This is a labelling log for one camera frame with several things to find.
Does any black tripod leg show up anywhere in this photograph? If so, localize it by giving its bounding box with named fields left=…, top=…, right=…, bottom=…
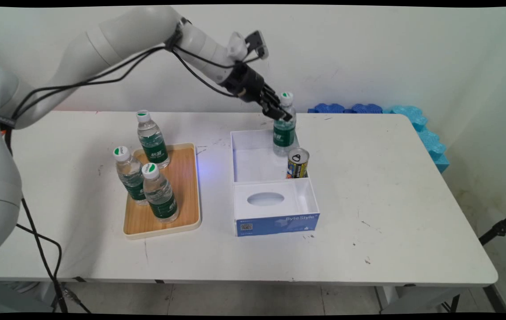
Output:
left=478, top=205, right=506, bottom=246

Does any light blue foam mat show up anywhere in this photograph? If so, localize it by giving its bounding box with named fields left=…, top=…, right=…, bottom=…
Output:
left=384, top=105, right=450, bottom=174

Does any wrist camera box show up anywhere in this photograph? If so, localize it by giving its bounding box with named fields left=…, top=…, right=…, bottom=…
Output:
left=245, top=30, right=269, bottom=61

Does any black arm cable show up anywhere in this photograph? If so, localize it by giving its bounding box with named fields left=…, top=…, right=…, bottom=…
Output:
left=11, top=44, right=240, bottom=121

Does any dark blue foam mat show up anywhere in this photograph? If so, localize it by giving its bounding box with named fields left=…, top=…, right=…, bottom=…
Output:
left=308, top=103, right=384, bottom=114

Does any black base cable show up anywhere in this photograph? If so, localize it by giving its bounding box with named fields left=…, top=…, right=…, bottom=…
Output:
left=3, top=129, right=92, bottom=314

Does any white table leg frame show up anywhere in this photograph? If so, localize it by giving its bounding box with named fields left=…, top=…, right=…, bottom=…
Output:
left=374, top=284, right=506, bottom=314

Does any white cardboard box blue print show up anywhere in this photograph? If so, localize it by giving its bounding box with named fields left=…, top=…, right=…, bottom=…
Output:
left=231, top=129, right=321, bottom=237

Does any clear water bottle green label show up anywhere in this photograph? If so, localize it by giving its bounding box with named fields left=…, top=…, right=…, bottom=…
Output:
left=136, top=110, right=171, bottom=169
left=273, top=92, right=298, bottom=157
left=141, top=163, right=180, bottom=224
left=113, top=146, right=149, bottom=206

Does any wooden tray cream rim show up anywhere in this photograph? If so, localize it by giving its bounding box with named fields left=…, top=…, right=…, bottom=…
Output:
left=123, top=142, right=202, bottom=240

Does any yellow blue drink can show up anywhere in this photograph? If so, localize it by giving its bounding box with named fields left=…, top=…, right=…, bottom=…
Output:
left=287, top=148, right=310, bottom=179

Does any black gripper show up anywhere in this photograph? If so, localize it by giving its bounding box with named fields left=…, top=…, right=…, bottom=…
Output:
left=219, top=62, right=293, bottom=122

